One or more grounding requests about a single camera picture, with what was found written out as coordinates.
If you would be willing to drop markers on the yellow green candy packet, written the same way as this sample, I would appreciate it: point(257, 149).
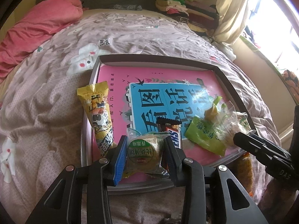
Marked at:
point(211, 112)

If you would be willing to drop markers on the cream curtain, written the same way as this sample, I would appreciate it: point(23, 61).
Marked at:
point(231, 9)

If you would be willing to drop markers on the round cake packet green label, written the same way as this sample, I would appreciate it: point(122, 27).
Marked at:
point(144, 151)
point(236, 126)

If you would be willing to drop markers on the green windowsill cloth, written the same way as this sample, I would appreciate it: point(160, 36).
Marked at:
point(264, 53)

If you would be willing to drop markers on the orange snack packet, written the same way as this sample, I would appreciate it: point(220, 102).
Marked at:
point(247, 170)

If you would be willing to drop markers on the pink blanket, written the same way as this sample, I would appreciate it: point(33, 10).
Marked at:
point(35, 30)

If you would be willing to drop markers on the light green packet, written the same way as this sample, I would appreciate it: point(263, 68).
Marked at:
point(201, 136)

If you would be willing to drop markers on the window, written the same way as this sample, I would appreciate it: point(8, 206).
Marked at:
point(273, 16)

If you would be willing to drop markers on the beige bed sheet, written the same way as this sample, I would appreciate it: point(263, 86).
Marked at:
point(4, 80)

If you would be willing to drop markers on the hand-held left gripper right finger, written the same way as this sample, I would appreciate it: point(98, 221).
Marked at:
point(174, 168)

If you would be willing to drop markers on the pink book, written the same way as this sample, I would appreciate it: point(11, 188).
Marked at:
point(112, 93)

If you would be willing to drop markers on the brown chocolate bar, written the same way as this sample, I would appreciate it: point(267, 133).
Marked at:
point(172, 133)

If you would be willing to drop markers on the pile of folded clothes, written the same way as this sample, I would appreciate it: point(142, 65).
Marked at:
point(186, 9)

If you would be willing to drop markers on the long yellow snack packet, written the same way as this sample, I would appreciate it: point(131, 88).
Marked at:
point(100, 119)

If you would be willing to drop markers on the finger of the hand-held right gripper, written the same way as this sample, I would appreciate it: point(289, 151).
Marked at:
point(271, 144)
point(252, 145)

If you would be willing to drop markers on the floral cloth bag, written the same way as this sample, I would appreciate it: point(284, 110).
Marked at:
point(290, 80)

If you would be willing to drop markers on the shallow cardboard box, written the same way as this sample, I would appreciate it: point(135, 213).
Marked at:
point(224, 79)

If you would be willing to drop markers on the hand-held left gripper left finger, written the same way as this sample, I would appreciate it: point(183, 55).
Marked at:
point(119, 165)

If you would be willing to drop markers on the dark patterned pillow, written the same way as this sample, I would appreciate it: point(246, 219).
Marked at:
point(127, 7)

